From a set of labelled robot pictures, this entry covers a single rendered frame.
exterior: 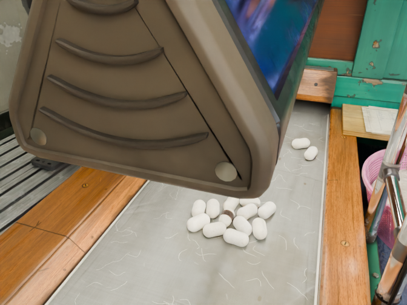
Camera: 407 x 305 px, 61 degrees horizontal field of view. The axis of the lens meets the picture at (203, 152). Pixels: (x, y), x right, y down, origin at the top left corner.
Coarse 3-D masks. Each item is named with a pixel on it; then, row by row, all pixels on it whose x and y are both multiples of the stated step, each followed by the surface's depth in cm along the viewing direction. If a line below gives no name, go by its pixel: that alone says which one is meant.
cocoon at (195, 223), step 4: (196, 216) 50; (200, 216) 50; (204, 216) 50; (208, 216) 51; (188, 220) 50; (192, 220) 49; (196, 220) 50; (200, 220) 50; (204, 220) 50; (208, 220) 50; (188, 224) 49; (192, 224) 49; (196, 224) 49; (200, 224) 50; (204, 224) 50; (188, 228) 50; (192, 228) 49; (196, 228) 49; (200, 228) 50
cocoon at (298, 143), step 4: (296, 140) 70; (300, 140) 70; (304, 140) 70; (308, 140) 71; (292, 144) 71; (296, 144) 70; (300, 144) 70; (304, 144) 70; (308, 144) 70; (296, 148) 71; (300, 148) 71
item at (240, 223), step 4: (240, 216) 50; (236, 220) 50; (240, 220) 50; (244, 220) 50; (236, 224) 50; (240, 224) 49; (244, 224) 49; (248, 224) 49; (236, 228) 50; (240, 228) 49; (244, 228) 49; (248, 228) 49; (248, 232) 49
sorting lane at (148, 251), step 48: (288, 144) 73; (144, 192) 59; (192, 192) 59; (288, 192) 59; (144, 240) 49; (192, 240) 49; (288, 240) 49; (96, 288) 42; (144, 288) 42; (192, 288) 42; (240, 288) 42; (288, 288) 42
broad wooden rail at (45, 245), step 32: (64, 192) 54; (96, 192) 54; (128, 192) 57; (32, 224) 48; (64, 224) 48; (96, 224) 50; (0, 256) 43; (32, 256) 43; (64, 256) 44; (0, 288) 39; (32, 288) 40
